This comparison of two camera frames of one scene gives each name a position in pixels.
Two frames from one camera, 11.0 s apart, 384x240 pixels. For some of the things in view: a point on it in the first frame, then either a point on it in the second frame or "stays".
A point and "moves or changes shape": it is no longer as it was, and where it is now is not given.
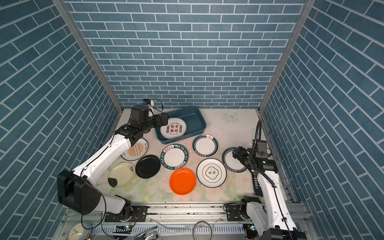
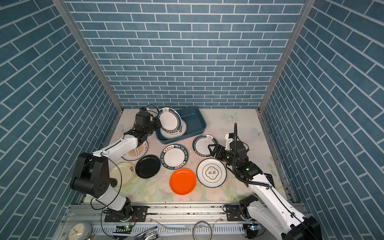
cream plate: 124,172 stays
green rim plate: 231,163 moves or changes shape
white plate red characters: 175,128 stays
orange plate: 182,181 stays
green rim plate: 205,146 stays
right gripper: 240,152 → 216,150
